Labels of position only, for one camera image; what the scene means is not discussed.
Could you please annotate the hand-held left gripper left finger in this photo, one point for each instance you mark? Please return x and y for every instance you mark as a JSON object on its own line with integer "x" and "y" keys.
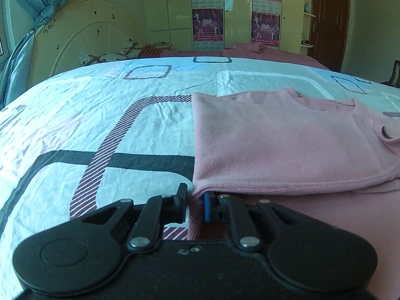
{"x": 179, "y": 207}

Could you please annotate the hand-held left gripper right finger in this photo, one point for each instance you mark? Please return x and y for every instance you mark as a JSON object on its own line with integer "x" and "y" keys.
{"x": 207, "y": 207}

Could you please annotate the pink knit top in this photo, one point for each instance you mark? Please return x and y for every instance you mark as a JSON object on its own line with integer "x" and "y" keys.
{"x": 275, "y": 143}

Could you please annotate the printed bed sheet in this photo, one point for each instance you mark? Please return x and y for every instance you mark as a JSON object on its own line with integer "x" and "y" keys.
{"x": 93, "y": 125}

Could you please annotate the brown striped pillow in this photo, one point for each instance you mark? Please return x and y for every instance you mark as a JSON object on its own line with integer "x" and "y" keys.
{"x": 154, "y": 50}

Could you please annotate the crumpled pink cloth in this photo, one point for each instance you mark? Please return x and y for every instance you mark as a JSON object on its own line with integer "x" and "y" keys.
{"x": 247, "y": 47}

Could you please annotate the floral pillow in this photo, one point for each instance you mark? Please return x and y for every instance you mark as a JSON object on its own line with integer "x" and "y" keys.
{"x": 100, "y": 58}
{"x": 131, "y": 47}

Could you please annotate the pink checked bedspread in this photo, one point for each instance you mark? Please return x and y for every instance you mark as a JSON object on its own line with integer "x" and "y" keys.
{"x": 281, "y": 57}

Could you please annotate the pale yellow wardrobe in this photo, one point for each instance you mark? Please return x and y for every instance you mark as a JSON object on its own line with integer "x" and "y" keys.
{"x": 237, "y": 12}

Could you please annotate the white headboard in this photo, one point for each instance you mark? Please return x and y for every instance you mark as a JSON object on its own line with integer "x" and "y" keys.
{"x": 93, "y": 28}

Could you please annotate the corner shelf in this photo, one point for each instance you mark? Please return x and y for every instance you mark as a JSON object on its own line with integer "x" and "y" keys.
{"x": 309, "y": 14}

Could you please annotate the brown wooden door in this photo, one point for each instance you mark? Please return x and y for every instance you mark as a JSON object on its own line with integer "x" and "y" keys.
{"x": 331, "y": 22}

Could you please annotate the teal jar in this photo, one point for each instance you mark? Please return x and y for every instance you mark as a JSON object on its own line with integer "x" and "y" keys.
{"x": 306, "y": 6}

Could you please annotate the blue curtain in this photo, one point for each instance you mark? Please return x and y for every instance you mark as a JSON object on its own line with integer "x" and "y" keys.
{"x": 47, "y": 0}

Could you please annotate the purple wall poster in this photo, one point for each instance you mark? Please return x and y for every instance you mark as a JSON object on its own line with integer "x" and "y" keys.
{"x": 265, "y": 27}
{"x": 207, "y": 25}

